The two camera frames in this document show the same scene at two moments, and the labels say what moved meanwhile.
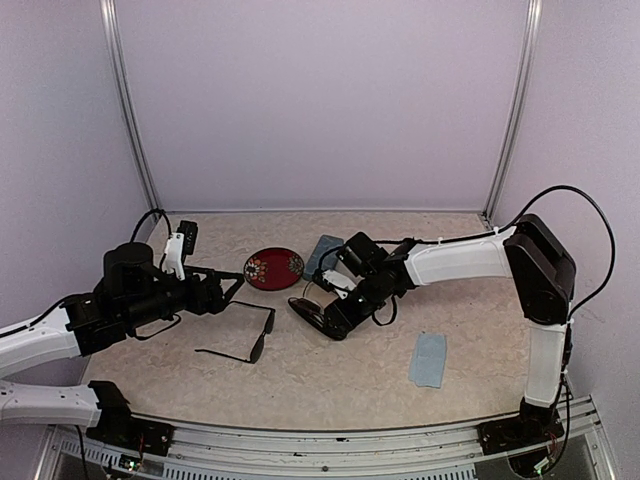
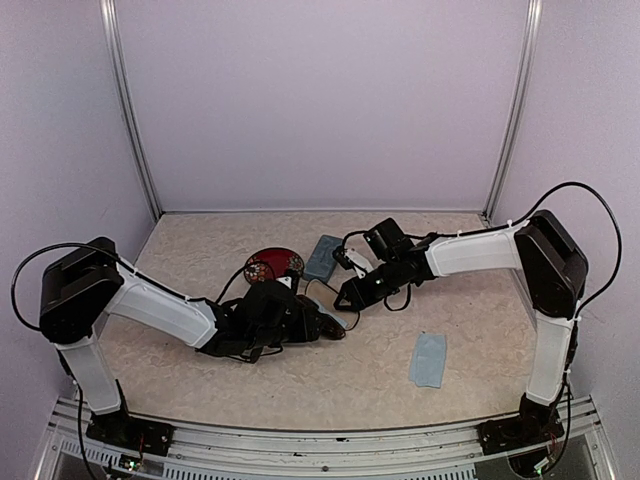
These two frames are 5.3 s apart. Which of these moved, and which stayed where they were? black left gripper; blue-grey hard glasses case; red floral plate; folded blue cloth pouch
Moved: black left gripper
Stayed: blue-grey hard glasses case; red floral plate; folded blue cloth pouch
